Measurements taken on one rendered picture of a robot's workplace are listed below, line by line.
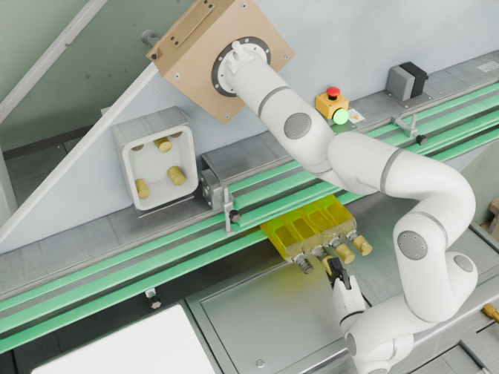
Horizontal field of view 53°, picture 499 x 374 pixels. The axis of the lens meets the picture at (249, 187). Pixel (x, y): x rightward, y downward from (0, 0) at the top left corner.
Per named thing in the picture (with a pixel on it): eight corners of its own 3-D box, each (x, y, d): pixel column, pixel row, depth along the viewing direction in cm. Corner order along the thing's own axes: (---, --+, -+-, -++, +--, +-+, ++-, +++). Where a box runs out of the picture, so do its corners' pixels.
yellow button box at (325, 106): (312, 113, 151) (327, 127, 147) (315, 93, 146) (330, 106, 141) (332, 107, 154) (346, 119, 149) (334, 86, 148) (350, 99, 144)
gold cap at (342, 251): (335, 254, 136) (344, 266, 133) (334, 247, 133) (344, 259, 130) (345, 248, 136) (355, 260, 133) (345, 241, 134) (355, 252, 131)
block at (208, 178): (200, 196, 140) (211, 212, 136) (197, 171, 134) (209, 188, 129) (212, 191, 142) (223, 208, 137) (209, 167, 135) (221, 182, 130)
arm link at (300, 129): (283, 76, 101) (330, 122, 92) (307, 107, 112) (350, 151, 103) (248, 108, 102) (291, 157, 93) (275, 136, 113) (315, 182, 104)
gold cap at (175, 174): (181, 167, 136) (188, 176, 133) (174, 177, 137) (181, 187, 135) (171, 164, 134) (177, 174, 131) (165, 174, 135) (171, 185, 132)
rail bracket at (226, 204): (212, 217, 137) (232, 248, 129) (207, 172, 125) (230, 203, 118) (222, 213, 138) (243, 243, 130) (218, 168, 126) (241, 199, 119)
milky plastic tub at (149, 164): (127, 192, 134) (137, 214, 129) (109, 126, 119) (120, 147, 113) (186, 171, 140) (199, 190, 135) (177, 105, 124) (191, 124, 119)
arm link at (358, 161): (400, 138, 86) (417, 173, 99) (292, 100, 100) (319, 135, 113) (373, 185, 85) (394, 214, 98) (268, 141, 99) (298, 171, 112)
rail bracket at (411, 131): (387, 122, 151) (417, 148, 142) (391, 102, 146) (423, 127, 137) (397, 119, 152) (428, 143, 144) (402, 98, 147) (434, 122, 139)
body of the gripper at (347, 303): (368, 332, 122) (352, 294, 130) (375, 310, 115) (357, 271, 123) (338, 338, 121) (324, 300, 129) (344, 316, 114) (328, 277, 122)
